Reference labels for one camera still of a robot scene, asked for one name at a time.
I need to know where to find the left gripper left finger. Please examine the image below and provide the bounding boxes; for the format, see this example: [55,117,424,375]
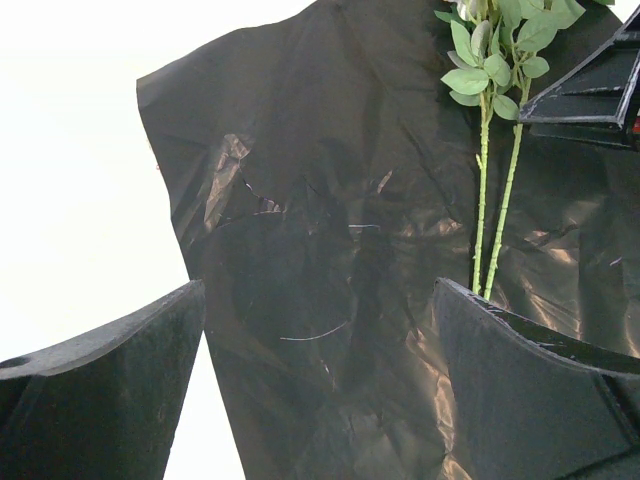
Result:
[1,280,206,479]

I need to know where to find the black wrapping paper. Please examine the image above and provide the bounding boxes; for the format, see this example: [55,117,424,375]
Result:
[135,0,640,480]

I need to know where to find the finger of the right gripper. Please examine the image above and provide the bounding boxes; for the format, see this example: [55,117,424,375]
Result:
[530,124,639,152]
[519,10,639,130]

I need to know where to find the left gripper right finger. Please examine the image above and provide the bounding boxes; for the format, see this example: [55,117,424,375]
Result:
[434,278,639,479]

